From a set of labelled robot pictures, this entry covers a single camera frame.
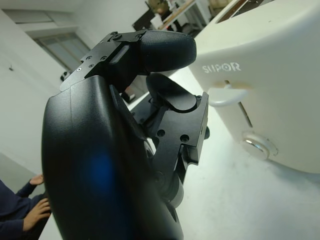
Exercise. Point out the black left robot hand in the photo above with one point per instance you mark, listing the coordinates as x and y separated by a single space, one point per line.
95 162

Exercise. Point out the bystander bare hand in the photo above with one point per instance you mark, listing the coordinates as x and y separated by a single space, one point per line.
36 215
38 180

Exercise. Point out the white toaster lever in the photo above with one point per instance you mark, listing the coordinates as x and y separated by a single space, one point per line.
225 97

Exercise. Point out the clear toaster knob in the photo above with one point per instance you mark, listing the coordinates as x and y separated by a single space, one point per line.
258 146

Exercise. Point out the cream white toaster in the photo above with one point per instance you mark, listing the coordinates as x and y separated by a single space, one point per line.
287 100

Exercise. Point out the person in navy sweater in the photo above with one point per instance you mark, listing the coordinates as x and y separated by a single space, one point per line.
12 210

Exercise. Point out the grey framed window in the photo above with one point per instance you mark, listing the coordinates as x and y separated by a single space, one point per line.
57 42

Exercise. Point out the background storage shelf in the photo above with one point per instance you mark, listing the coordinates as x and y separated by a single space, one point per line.
180 15

